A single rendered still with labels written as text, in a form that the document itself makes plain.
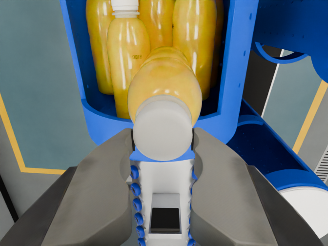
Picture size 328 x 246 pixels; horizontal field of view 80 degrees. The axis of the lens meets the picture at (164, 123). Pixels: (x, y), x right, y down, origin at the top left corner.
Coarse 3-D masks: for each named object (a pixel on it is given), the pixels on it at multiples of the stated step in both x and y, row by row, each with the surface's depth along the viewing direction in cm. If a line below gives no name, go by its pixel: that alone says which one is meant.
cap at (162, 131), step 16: (144, 112) 12; (160, 112) 12; (176, 112) 12; (144, 128) 12; (160, 128) 12; (176, 128) 12; (144, 144) 13; (160, 144) 13; (176, 144) 13; (160, 160) 13
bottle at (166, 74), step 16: (160, 48) 26; (176, 48) 27; (144, 64) 19; (160, 64) 16; (176, 64) 17; (144, 80) 15; (160, 80) 15; (176, 80) 15; (192, 80) 16; (128, 96) 16; (144, 96) 14; (160, 96) 13; (176, 96) 14; (192, 96) 15; (192, 112) 15
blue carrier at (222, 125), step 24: (72, 0) 30; (240, 0) 21; (72, 24) 30; (240, 24) 23; (72, 48) 29; (240, 48) 24; (240, 72) 26; (96, 96) 40; (216, 96) 44; (240, 96) 30; (96, 120) 28; (120, 120) 26; (216, 120) 27
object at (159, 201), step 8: (152, 200) 70; (160, 200) 70; (168, 200) 69; (176, 200) 69; (152, 208) 65; (160, 208) 65; (168, 208) 64; (176, 208) 64; (152, 216) 62; (160, 216) 62; (168, 216) 62; (176, 216) 62; (152, 224) 60; (160, 224) 60; (168, 224) 60; (176, 224) 60; (152, 232) 59; (160, 232) 59; (168, 232) 59; (176, 232) 59
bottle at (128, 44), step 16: (128, 16) 28; (112, 32) 29; (128, 32) 28; (144, 32) 29; (112, 48) 29; (128, 48) 29; (144, 48) 30; (112, 64) 31; (128, 64) 30; (112, 80) 32; (128, 80) 31; (128, 112) 33
